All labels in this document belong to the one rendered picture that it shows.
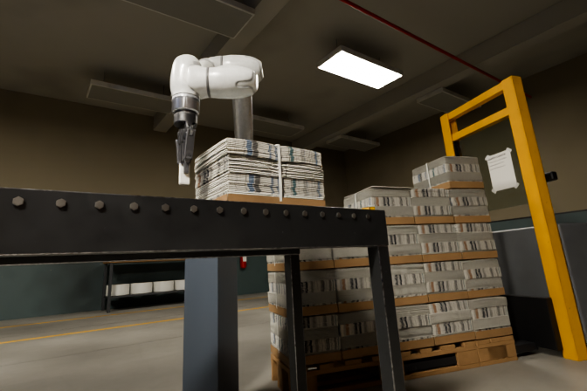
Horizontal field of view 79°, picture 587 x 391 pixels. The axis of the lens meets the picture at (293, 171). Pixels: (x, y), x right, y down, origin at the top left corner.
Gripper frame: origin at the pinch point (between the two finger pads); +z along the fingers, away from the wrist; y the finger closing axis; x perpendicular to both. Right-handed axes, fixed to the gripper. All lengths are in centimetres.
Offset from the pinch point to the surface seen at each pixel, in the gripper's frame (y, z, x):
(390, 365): -28, 61, -55
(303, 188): -13.6, 4.4, -36.9
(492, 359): 14, 90, -191
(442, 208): 19, 0, -174
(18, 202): -29, 16, 40
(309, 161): -14.6, -5.1, -39.7
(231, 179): -13.6, 3.9, -9.6
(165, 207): -28.7, 15.9, 13.8
